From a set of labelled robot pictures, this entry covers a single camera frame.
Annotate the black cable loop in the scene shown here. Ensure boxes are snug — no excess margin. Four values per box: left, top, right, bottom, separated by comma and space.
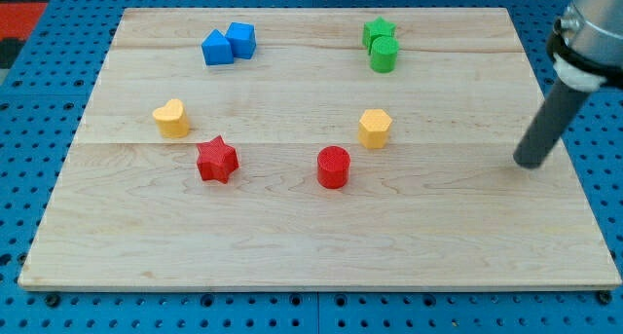
545, 18, 623, 90

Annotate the green star block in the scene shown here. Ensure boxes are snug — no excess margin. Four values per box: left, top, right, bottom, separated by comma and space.
362, 17, 396, 50

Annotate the red star block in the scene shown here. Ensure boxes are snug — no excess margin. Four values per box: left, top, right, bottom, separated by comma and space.
196, 135, 238, 184

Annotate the blue pentagon block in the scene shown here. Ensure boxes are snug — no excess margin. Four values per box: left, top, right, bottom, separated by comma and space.
201, 29, 234, 66

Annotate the green cylinder block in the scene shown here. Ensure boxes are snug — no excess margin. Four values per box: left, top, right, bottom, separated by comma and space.
370, 36, 399, 73

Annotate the wooden board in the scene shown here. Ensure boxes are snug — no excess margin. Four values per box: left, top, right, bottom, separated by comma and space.
18, 8, 621, 292

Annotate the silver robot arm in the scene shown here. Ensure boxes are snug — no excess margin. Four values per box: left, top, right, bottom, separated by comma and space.
513, 0, 622, 169

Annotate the yellow heart block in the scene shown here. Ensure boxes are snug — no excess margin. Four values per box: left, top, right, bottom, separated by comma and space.
152, 98, 190, 138

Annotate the red cylinder block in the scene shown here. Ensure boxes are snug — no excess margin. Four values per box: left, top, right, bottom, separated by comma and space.
316, 146, 350, 189

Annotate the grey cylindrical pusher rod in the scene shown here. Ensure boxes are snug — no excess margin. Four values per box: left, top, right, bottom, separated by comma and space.
513, 79, 590, 169

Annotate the blue cube block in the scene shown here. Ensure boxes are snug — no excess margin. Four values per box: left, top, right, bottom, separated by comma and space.
225, 21, 256, 59

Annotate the yellow hexagon block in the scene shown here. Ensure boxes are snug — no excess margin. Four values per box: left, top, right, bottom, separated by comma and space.
357, 109, 392, 149

